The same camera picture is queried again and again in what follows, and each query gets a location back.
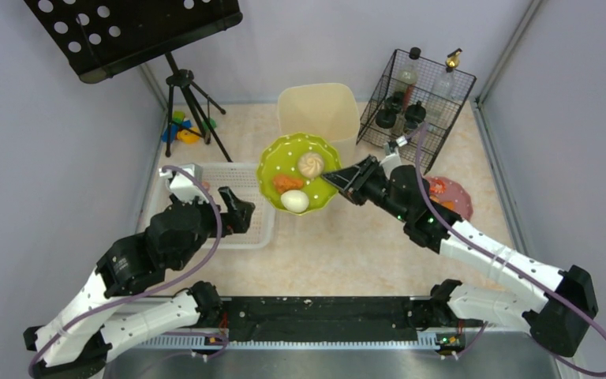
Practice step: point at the dark sauce bottle black cap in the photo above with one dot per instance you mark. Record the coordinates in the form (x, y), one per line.
(407, 78)

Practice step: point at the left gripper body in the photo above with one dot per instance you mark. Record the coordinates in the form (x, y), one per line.
(228, 219)

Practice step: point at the white egg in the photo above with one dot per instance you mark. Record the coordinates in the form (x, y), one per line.
(295, 201)

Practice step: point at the orange fried nugget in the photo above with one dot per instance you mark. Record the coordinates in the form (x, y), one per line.
(283, 183)

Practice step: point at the spice jar round black lid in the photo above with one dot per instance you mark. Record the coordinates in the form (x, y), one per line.
(415, 113)

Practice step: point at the cream plastic waste bin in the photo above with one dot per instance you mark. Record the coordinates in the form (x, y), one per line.
(327, 110)

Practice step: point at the red shrimp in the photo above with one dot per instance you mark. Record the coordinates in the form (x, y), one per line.
(437, 186)

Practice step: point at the pink dotted plate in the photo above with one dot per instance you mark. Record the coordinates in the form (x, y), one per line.
(456, 198)

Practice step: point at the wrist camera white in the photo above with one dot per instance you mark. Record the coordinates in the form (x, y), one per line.
(392, 157)
(181, 187)

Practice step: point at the green toy block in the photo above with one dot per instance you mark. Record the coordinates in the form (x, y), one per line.
(178, 117)

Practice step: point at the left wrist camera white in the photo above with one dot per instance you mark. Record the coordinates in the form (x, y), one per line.
(181, 187)

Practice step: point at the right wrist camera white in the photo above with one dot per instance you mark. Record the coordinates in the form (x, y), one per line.
(392, 157)

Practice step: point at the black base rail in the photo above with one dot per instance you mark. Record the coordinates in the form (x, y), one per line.
(341, 321)

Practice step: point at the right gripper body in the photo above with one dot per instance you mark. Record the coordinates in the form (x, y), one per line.
(360, 179)

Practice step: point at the black wire rack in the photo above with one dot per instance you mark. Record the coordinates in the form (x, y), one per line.
(415, 91)

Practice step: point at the clear bottle gold pump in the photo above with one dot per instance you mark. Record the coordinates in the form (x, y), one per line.
(440, 102)

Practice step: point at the white plastic basket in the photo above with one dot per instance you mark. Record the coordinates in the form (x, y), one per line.
(241, 178)

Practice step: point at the spice jar labelled black lid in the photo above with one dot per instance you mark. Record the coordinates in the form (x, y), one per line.
(393, 103)

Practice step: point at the yellow toy block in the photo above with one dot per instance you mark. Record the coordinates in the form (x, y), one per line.
(188, 136)

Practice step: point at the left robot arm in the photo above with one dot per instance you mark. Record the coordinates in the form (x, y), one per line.
(83, 338)

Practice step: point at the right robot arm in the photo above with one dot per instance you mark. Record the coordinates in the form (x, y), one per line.
(555, 306)

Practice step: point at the black perforated music stand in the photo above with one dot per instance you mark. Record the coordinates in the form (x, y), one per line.
(101, 39)

